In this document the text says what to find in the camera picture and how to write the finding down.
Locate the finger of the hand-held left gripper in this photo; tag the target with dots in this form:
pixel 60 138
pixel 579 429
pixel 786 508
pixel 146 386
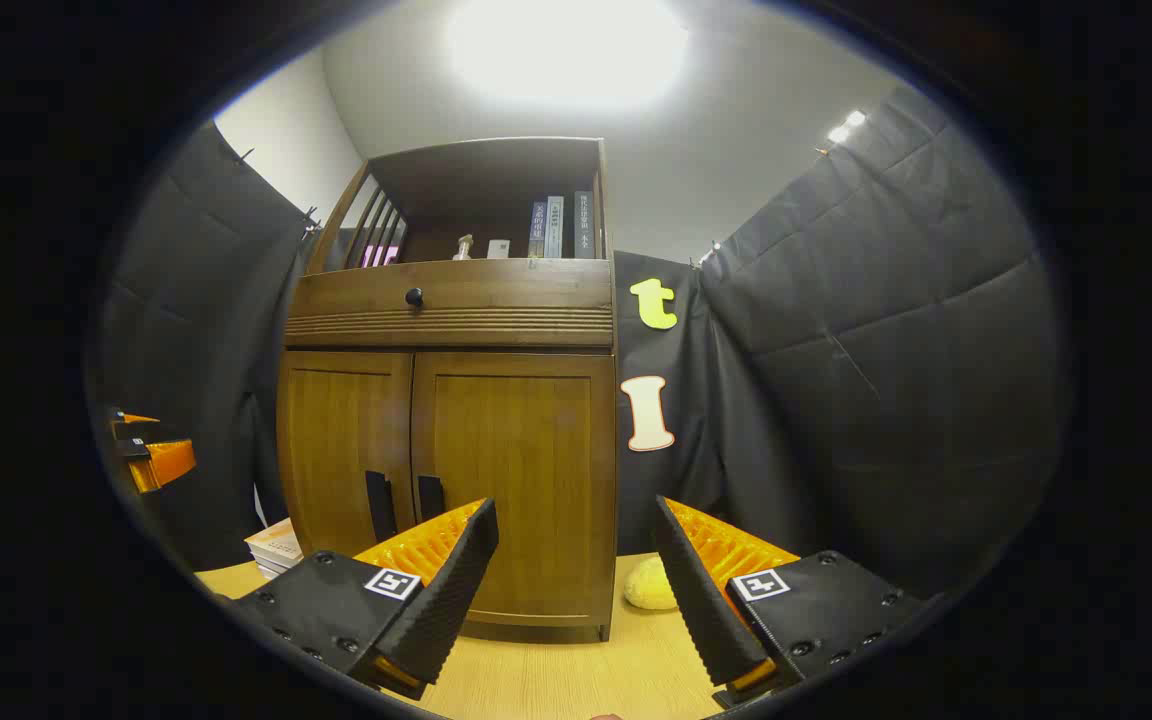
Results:
pixel 139 428
pixel 166 465

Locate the wooden cabinet drawer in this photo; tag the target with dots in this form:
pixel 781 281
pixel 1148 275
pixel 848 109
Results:
pixel 516 290

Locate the yellow round soft object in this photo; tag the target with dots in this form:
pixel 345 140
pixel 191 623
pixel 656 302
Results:
pixel 646 585

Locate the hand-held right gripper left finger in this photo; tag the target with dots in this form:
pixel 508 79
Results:
pixel 456 590

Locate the black backdrop cloth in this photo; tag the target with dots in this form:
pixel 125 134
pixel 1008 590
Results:
pixel 886 350

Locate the dark book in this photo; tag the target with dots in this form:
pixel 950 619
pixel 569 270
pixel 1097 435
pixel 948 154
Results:
pixel 584 225

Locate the large ceiling light panel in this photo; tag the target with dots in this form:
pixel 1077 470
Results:
pixel 566 50

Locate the small white box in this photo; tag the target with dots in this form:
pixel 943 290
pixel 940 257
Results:
pixel 498 249

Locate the wooden shoe cabinet door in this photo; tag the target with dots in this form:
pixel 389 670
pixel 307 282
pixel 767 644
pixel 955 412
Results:
pixel 516 450
pixel 336 450

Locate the wooden double-door shoe cabinet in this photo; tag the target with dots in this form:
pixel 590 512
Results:
pixel 476 175

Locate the grey book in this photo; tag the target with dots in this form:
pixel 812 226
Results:
pixel 554 226

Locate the small pale bottle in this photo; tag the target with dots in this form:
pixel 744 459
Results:
pixel 463 248

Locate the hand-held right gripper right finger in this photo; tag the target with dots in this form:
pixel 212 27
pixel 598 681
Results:
pixel 701 600

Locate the stack of books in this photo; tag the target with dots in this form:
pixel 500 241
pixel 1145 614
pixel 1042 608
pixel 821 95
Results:
pixel 276 548

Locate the blue book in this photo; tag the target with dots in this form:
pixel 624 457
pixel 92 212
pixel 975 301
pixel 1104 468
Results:
pixel 537 228

